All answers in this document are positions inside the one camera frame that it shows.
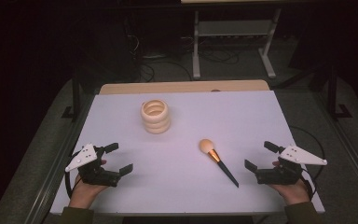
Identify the white table board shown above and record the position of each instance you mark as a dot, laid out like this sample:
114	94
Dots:
180	186

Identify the person's left hand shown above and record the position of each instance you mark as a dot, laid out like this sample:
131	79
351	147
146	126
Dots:
84	194

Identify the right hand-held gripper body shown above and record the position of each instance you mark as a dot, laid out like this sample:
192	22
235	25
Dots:
284	174

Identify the wooden table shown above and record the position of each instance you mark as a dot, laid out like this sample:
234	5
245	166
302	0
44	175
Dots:
183	87

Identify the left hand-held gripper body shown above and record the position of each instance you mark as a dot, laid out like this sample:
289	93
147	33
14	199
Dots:
88	172

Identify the black metal stand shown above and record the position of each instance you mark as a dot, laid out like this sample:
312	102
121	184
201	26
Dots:
75	102
333	96

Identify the person's right hand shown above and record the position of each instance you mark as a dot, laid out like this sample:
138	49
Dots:
293	193

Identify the white metal desk frame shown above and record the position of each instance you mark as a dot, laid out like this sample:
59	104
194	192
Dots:
234	28

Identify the power strip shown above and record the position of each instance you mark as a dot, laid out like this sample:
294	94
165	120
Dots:
237	36

